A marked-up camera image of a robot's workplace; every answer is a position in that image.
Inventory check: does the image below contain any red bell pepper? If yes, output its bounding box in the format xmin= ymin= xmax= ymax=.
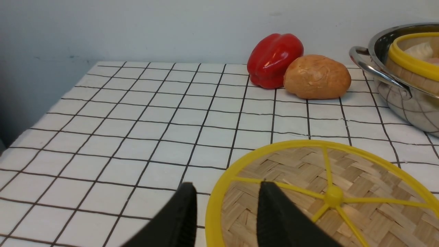
xmin=247 ymin=33 xmax=304 ymax=90

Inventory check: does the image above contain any bamboo steamer basket yellow rim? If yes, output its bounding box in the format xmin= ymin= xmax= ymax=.
xmin=385 ymin=32 xmax=439 ymax=96

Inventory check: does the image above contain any white pleated dumpling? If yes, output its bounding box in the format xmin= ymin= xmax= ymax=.
xmin=404 ymin=42 xmax=434 ymax=61

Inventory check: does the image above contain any stainless steel two-handled pot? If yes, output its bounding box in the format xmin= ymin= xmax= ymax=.
xmin=349 ymin=22 xmax=438 ymax=137

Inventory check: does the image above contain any brown potato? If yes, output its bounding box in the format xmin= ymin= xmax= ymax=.
xmin=283 ymin=55 xmax=352 ymax=100

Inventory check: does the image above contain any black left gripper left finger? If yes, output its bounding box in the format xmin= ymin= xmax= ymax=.
xmin=122 ymin=182 xmax=197 ymax=247

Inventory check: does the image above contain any white checkered tablecloth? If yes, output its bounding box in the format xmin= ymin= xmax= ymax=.
xmin=1 ymin=61 xmax=438 ymax=247

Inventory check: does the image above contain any bamboo steamer lid yellow rim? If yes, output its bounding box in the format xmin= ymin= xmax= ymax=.
xmin=205 ymin=140 xmax=439 ymax=247

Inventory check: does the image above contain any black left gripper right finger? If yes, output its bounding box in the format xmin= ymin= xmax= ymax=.
xmin=257 ymin=181 xmax=341 ymax=247

